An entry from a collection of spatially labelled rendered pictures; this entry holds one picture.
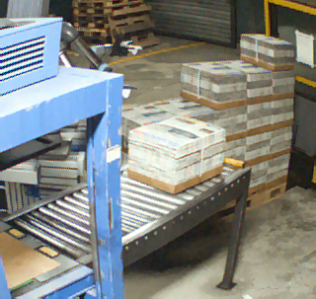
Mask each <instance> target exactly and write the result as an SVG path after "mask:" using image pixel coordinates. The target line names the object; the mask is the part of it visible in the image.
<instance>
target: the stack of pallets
mask: <svg viewBox="0 0 316 299"><path fill-rule="evenodd" d="M80 2H81V3H86V4H81V5H80ZM146 3H147V2H143V0H134V1H128V0H117V1H116V0H75V1H72V8H73V10H74V12H73V16H74V18H73V20H72V21H74V28H75V30H77V32H78V34H80V37H81V38H82V39H83V40H84V41H85V42H86V43H87V44H88V45H89V46H95V45H107V44H112V41H111V38H112V37H111V34H110V31H109V29H110V27H109V20H108V19H107V13H108V12H111V11H117V10H123V9H129V8H133V7H131V5H132V4H138V7H140V6H146ZM118 6H121V7H118ZM82 9H84V10H85V11H82ZM84 16H87V17H85V18H82V17H84ZM83 23H86V25H82V24H83ZM79 31H83V32H79Z"/></svg>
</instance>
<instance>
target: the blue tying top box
mask: <svg viewBox="0 0 316 299"><path fill-rule="evenodd" d="M62 19H63V18H28V19H27V18H25V19H22V18H21V19H18V18H17V19H8V20H10V21H12V22H18V21H19V22H22V21H24V22H25V21H36V22H35V23H31V24H26V25H20V26H15V27H9V26H7V27H2V28H0V95H2V94H4V93H7V92H10V91H13V90H15V89H18V88H21V87H24V86H27V85H29V84H33V83H35V82H37V81H41V80H44V79H47V78H50V77H53V76H56V75H57V72H58V60H59V55H58V53H59V44H60V35H61V27H62Z"/></svg>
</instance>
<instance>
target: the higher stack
mask: <svg viewBox="0 0 316 299"><path fill-rule="evenodd" d="M240 46H241V55H244V56H247V57H249V58H252V59H255V60H257V61H258V60H259V61H262V62H265V63H268V64H271V65H275V66H279V65H292V64H293V63H295V62H294V57H293V54H294V53H293V51H294V48H293V46H294V44H292V43H289V42H287V41H285V40H281V39H278V38H273V37H269V36H266V35H252V34H249V35H246V34H243V35H241V44H240ZM271 71H273V70H271ZM294 78H295V77H294V71H293V70H287V71H286V70H282V71H273V80H272V84H273V90H272V92H273V93H272V95H279V94H287V93H293V91H294V86H293V84H294ZM271 102H272V118H273V120H272V124H276V123H282V122H285V121H288V120H293V98H289V99H282V100H275V101H271ZM270 132H271V133H272V134H271V140H270V142H271V143H270V153H269V154H273V153H275V152H278V151H281V150H283V149H286V148H290V144H291V139H292V138H291V137H292V126H291V125H289V126H286V127H283V128H277V129H275V130H270ZM289 155H290V153H285V154H283V155H281V156H278V157H275V158H273V159H270V160H269V161H268V162H269V163H268V172H267V177H266V183H267V182H269V181H272V180H275V179H278V178H281V177H283V176H285V175H287V173H288V165H289V164H288V161H289ZM286 181H287V180H285V181H282V182H279V183H276V184H273V185H271V186H269V187H267V186H266V187H264V190H265V196H264V203H263V204H266V203H268V202H271V201H273V200H275V199H277V198H280V197H282V196H284V192H285V187H286Z"/></svg>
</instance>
